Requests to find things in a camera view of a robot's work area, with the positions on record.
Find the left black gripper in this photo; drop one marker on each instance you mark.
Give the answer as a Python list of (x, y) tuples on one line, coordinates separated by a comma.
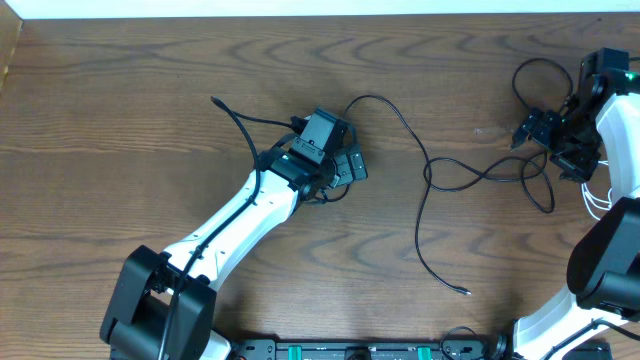
[(352, 170)]

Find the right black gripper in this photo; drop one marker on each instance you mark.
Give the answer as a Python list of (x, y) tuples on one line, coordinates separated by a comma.
[(579, 166)]

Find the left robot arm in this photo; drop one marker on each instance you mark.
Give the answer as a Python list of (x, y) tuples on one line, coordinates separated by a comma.
[(163, 302)]

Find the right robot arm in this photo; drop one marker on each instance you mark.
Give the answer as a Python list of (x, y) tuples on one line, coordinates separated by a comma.
[(598, 121)]

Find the clear tape strip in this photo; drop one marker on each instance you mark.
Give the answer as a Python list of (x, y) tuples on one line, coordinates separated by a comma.
[(497, 131)]

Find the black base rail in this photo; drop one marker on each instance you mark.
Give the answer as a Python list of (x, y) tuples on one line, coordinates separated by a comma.
[(457, 344)]

